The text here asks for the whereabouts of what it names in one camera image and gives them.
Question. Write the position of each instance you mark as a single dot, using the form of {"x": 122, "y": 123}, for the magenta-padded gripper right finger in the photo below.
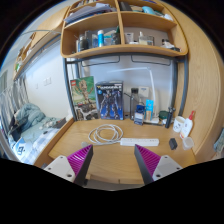
{"x": 163, "y": 166}

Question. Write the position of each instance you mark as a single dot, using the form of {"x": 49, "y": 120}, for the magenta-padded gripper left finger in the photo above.
{"x": 61, "y": 166}

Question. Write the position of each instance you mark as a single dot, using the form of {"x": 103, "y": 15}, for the black charger block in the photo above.
{"x": 173, "y": 144}

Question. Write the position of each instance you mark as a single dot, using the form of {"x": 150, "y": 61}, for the white power strip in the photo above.
{"x": 140, "y": 142}

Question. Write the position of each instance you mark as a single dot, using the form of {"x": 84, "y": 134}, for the small clear plastic cup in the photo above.
{"x": 188, "y": 143}

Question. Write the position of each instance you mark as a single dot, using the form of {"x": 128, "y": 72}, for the white printed mug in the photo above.
{"x": 178, "y": 124}

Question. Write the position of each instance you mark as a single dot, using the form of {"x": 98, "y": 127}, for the white bottle with red cap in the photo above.
{"x": 186, "y": 128}

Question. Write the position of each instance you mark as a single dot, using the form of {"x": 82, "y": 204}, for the bed with teal bedding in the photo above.
{"x": 31, "y": 130}

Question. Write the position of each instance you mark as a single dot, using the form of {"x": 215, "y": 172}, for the black electric shaver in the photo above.
{"x": 169, "y": 118}

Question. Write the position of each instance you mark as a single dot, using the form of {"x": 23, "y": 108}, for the green round container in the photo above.
{"x": 163, "y": 115}

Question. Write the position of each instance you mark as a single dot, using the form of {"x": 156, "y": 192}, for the dark blue small box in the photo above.
{"x": 139, "y": 116}

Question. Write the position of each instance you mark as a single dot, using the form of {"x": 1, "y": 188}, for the light blue tall box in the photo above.
{"x": 149, "y": 110}

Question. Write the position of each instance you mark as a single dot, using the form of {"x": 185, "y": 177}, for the clear bottle with black cap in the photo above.
{"x": 134, "y": 103}

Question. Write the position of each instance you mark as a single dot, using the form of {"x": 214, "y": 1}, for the green tree figure toy box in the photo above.
{"x": 83, "y": 98}

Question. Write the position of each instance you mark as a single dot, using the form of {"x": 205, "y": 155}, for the white flat box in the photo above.
{"x": 144, "y": 92}

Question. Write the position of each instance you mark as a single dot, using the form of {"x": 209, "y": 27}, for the white desk lamp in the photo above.
{"x": 152, "y": 86}

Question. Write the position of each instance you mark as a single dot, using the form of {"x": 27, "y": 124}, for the blue robot model kit box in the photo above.
{"x": 109, "y": 100}

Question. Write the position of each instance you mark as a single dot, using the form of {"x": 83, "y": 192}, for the wooden shelf unit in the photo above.
{"x": 123, "y": 50}

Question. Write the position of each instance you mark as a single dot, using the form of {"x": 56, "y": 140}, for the grey metal desk frame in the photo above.
{"x": 184, "y": 86}

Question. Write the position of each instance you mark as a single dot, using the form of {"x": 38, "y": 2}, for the long wooden wall shelf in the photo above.
{"x": 43, "y": 36}

